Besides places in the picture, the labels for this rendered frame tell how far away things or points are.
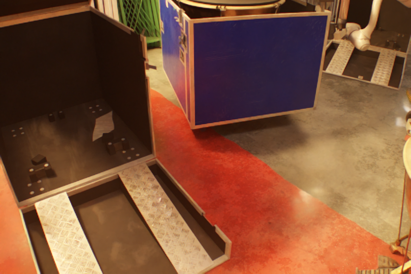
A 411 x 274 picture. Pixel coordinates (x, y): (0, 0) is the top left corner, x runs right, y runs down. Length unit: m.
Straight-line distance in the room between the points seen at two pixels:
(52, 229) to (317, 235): 1.44
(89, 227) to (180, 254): 0.56
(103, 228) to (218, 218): 0.66
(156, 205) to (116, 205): 0.27
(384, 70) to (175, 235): 3.14
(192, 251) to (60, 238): 0.69
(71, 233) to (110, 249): 0.22
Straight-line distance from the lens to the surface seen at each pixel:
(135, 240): 1.97
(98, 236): 2.02
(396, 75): 4.36
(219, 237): 1.85
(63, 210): 2.04
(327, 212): 2.21
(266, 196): 2.23
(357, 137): 2.98
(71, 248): 1.91
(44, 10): 2.73
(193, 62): 2.29
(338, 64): 4.25
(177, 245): 1.88
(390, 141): 3.05
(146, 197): 2.04
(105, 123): 2.65
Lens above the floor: 1.52
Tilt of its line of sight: 31 degrees down
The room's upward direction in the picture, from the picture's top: straight up
